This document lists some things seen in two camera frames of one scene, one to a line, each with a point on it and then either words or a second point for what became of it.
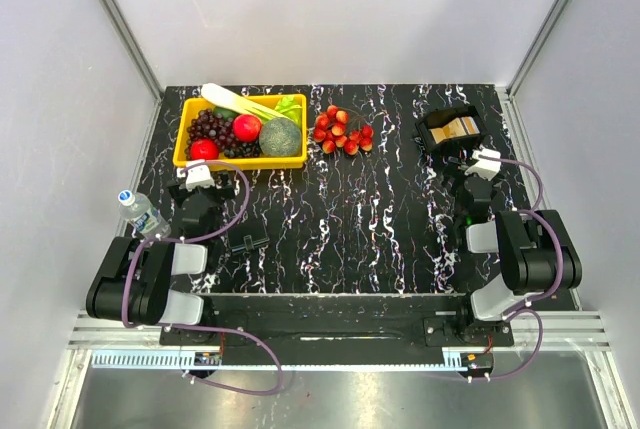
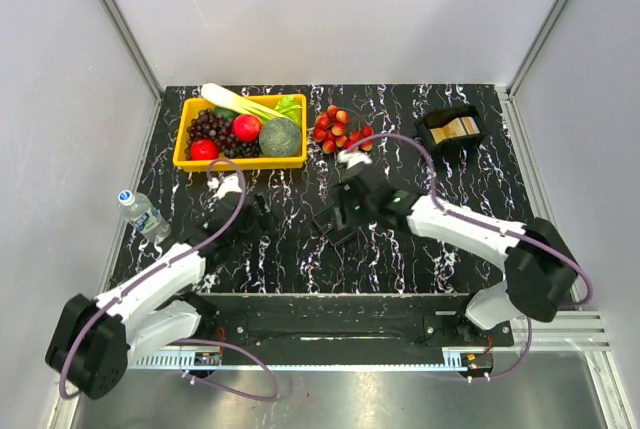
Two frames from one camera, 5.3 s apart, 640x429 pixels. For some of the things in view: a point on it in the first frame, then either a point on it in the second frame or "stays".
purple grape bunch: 209,124 stays
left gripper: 222,194 → 265,222
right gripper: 457,170 → 341,199
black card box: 450,130 stays
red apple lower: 204,149 stays
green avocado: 225,113 stays
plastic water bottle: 142,216 stays
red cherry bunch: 331,132 stays
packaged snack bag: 247,235 → 329,223
